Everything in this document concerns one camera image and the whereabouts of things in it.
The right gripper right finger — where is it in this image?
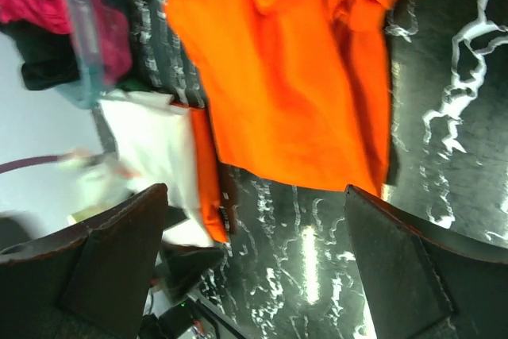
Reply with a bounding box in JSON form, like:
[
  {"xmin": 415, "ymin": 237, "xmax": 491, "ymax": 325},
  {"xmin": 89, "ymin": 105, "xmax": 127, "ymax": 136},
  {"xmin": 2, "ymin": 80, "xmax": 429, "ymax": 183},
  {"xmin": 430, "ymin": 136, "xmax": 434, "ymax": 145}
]
[{"xmin": 344, "ymin": 186, "xmax": 507, "ymax": 338}]

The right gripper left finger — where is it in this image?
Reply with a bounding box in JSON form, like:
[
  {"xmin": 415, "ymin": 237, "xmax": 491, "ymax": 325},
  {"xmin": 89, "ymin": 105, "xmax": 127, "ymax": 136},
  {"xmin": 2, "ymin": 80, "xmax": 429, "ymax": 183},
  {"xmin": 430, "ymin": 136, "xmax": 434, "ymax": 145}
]
[{"xmin": 1, "ymin": 184, "xmax": 168, "ymax": 339}]

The orange t-shirt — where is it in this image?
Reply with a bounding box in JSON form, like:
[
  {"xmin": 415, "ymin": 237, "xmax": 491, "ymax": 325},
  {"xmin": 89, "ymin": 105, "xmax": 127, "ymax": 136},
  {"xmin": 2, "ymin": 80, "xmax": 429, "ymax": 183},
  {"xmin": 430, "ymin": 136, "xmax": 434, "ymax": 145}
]
[
  {"xmin": 165, "ymin": 0, "xmax": 397, "ymax": 195},
  {"xmin": 171, "ymin": 103, "xmax": 229, "ymax": 244}
]

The folded white t-shirt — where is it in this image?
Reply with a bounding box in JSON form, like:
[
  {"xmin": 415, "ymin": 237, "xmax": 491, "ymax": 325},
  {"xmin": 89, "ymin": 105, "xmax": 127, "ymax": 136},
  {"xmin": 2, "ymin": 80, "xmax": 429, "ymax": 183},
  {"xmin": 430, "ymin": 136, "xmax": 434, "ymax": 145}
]
[{"xmin": 60, "ymin": 91, "xmax": 214, "ymax": 248}]

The folded orange t-shirt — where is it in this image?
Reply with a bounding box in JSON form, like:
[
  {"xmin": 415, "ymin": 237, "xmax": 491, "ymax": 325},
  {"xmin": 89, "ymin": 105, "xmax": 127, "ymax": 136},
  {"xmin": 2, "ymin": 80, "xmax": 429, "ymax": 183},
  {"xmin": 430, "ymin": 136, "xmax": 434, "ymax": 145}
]
[{"xmin": 171, "ymin": 103, "xmax": 229, "ymax": 244}]

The folded dark green t-shirt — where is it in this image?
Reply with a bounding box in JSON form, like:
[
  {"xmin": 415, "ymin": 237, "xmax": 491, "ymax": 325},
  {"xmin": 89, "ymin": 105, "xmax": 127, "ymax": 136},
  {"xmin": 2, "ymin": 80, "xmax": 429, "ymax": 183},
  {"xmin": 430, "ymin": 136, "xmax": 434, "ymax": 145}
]
[{"xmin": 116, "ymin": 78, "xmax": 152, "ymax": 93}]

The black t-shirt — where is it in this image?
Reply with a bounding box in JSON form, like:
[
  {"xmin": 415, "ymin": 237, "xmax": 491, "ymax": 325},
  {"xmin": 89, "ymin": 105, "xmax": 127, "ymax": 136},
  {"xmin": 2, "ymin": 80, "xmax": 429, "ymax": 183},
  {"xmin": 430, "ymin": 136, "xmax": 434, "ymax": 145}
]
[{"xmin": 1, "ymin": 21, "xmax": 80, "ymax": 91}]

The magenta t-shirt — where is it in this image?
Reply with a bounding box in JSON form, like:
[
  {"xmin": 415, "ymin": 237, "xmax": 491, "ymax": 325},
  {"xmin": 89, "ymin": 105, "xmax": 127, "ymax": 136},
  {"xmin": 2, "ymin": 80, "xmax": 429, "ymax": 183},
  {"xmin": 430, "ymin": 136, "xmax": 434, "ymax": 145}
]
[{"xmin": 1, "ymin": 0, "xmax": 133, "ymax": 83}]

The clear blue plastic bin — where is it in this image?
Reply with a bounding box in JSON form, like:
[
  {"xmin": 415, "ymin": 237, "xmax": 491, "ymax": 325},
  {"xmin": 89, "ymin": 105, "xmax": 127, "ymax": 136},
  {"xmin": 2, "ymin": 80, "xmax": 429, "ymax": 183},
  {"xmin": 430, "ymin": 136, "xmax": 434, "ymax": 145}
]
[{"xmin": 53, "ymin": 0, "xmax": 132, "ymax": 110}]

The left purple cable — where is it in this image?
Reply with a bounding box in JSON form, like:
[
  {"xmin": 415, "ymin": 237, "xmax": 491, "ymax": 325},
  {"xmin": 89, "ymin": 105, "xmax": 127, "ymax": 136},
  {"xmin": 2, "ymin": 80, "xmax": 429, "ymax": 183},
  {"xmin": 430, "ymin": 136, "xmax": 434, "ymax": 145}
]
[{"xmin": 0, "ymin": 154, "xmax": 72, "ymax": 175}]

